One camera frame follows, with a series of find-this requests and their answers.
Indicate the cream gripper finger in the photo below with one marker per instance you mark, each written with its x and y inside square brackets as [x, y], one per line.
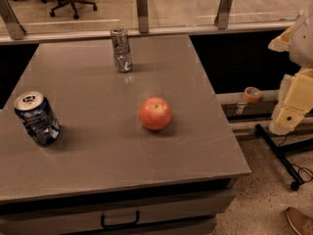
[295, 101]
[282, 42]

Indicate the blue pepsi can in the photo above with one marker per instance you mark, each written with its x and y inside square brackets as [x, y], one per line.
[38, 118]

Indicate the red apple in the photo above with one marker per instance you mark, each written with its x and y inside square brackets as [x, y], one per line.
[155, 113]

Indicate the silver crushed can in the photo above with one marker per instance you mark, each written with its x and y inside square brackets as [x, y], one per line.
[121, 49]

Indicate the orange tape roll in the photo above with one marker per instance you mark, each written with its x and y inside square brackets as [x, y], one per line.
[252, 94]

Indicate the black stand leg with wheel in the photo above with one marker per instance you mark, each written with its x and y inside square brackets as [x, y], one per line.
[280, 152]

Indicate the brown shoe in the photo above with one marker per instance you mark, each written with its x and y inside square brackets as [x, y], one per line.
[300, 223]

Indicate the grey cabinet drawer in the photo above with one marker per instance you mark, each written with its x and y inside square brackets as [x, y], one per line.
[183, 214]

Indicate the right metal glass bracket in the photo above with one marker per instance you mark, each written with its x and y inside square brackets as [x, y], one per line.
[223, 14]

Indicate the metal glass bracket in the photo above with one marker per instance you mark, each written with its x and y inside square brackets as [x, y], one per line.
[223, 14]
[143, 15]

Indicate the middle metal glass bracket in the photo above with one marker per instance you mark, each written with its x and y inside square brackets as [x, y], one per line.
[143, 15]

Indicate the black drawer handle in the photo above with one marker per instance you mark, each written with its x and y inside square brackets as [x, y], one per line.
[119, 220]

